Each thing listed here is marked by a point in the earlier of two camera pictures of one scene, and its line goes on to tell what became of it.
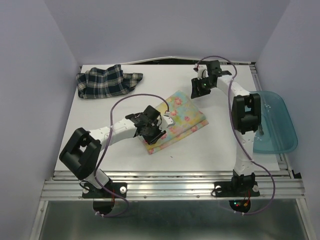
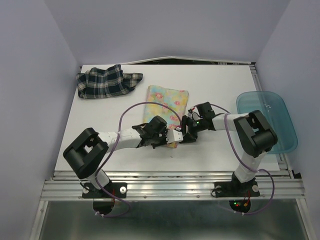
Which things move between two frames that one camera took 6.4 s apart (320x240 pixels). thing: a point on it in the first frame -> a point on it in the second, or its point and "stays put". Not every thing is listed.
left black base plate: (119, 188) stays put
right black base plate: (229, 189) stays put
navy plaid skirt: (96, 83) stays put
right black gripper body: (203, 85) -> (194, 126)
